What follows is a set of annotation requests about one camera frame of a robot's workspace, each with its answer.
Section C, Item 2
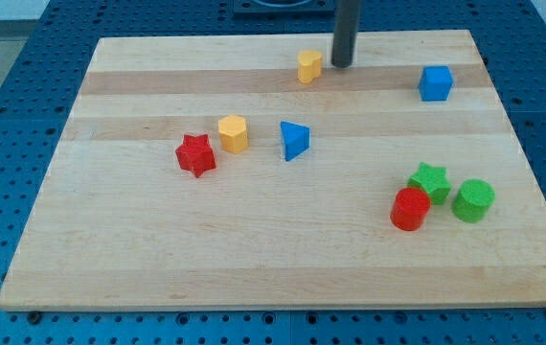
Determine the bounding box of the light wooden board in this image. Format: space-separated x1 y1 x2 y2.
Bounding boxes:
0 30 546 311

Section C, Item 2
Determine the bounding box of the yellow heart block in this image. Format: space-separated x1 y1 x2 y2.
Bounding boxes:
297 50 323 84

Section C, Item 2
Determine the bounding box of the green star block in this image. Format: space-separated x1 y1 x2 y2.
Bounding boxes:
407 162 451 205

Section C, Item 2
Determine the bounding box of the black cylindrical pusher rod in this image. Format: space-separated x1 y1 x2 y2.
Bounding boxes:
330 0 362 68

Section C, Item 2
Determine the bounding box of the blue cube block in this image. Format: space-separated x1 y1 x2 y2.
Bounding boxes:
418 65 454 102

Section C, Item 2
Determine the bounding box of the red cylinder block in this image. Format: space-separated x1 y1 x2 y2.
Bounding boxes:
390 187 431 231

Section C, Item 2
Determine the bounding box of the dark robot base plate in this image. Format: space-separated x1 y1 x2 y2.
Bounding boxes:
232 0 336 16

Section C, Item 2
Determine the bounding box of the yellow hexagon block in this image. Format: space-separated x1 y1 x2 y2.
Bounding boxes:
217 115 249 153

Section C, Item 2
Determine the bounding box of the blue triangle block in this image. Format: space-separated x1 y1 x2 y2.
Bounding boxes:
280 122 310 162

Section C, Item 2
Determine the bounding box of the green cylinder block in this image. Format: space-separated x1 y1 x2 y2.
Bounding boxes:
451 179 496 223

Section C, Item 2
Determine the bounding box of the red star block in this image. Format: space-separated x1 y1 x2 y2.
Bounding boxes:
175 134 216 178

